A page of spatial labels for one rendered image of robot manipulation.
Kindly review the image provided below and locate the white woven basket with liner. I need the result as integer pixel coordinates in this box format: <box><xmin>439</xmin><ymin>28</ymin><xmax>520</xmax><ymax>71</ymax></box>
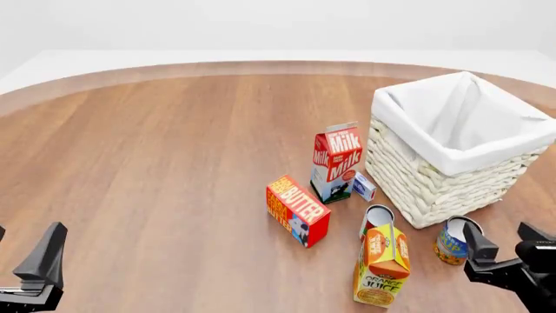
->
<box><xmin>364</xmin><ymin>70</ymin><xmax>556</xmax><ymax>230</ymax></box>

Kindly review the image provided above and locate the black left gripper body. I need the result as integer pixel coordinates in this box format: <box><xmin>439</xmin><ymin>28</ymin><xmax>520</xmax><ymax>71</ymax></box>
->
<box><xmin>0</xmin><ymin>279</ymin><xmax>64</xmax><ymax>313</ymax></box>

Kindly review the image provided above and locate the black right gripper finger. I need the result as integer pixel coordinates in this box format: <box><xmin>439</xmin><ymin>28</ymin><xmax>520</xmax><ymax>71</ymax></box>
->
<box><xmin>514</xmin><ymin>222</ymin><xmax>556</xmax><ymax>262</ymax></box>
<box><xmin>461</xmin><ymin>222</ymin><xmax>500</xmax><ymax>266</ymax></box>

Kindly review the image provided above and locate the red and yellow butter box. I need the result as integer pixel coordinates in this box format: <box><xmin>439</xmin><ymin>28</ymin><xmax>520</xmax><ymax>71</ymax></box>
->
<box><xmin>265</xmin><ymin>174</ymin><xmax>332</xmax><ymax>250</ymax></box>

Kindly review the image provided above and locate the blue and yellow soup can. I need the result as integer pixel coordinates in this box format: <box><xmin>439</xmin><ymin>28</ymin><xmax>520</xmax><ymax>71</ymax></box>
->
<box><xmin>433</xmin><ymin>215</ymin><xmax>484</xmax><ymax>266</ymax></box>

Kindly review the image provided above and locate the small blue and white box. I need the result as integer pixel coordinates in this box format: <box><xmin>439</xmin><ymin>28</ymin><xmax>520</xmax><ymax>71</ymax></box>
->
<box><xmin>352</xmin><ymin>171</ymin><xmax>378</xmax><ymax>203</ymax></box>

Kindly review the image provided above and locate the red tin can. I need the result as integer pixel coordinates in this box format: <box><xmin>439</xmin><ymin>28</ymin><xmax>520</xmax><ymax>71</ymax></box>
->
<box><xmin>359</xmin><ymin>203</ymin><xmax>395</xmax><ymax>243</ymax></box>

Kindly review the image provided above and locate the red and white milk carton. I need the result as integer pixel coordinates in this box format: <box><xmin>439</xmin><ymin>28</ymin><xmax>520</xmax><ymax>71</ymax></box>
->
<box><xmin>309</xmin><ymin>121</ymin><xmax>364</xmax><ymax>205</ymax></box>

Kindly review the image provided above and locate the orange juice carton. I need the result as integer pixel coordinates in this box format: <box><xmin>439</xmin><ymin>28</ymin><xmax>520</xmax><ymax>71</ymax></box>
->
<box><xmin>352</xmin><ymin>222</ymin><xmax>412</xmax><ymax>310</ymax></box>

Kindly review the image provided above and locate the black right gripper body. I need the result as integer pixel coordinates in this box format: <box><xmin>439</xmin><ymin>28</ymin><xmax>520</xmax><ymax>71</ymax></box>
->
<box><xmin>462</xmin><ymin>240</ymin><xmax>556</xmax><ymax>313</ymax></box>

